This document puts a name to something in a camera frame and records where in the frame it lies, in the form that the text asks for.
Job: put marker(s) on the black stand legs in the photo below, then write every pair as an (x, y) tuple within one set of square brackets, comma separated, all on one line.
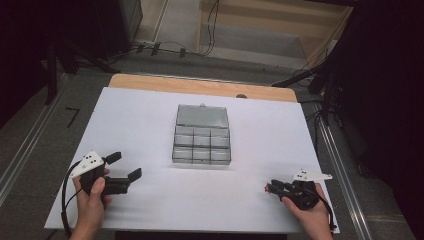
[(66, 60)]

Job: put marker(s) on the black curtain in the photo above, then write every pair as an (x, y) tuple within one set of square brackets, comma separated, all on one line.
[(50, 23), (386, 83)]

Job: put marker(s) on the white board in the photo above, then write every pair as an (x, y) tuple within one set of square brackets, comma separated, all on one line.
[(140, 116)]

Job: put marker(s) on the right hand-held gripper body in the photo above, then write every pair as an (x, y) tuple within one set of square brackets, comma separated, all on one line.
[(303, 195)]

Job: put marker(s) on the transparent grey compartment box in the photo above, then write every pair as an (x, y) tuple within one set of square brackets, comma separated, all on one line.
[(201, 136)]

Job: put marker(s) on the small red object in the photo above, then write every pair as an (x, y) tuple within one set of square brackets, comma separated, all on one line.
[(266, 188)]

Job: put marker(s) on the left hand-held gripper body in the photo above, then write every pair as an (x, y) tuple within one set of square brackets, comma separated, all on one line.
[(87, 165)]

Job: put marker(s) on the person's right hand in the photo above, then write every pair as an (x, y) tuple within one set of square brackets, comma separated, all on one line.
[(315, 218)]

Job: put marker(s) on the wooden table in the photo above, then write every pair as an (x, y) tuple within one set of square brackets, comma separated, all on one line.
[(186, 85)]

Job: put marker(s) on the dark round table grommet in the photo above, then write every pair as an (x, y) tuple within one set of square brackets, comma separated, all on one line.
[(241, 96)]

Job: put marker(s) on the person's left hand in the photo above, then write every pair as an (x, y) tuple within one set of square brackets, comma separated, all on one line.
[(90, 210)]

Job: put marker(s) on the grey cabinet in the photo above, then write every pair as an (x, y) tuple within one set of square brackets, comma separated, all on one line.
[(131, 16)]

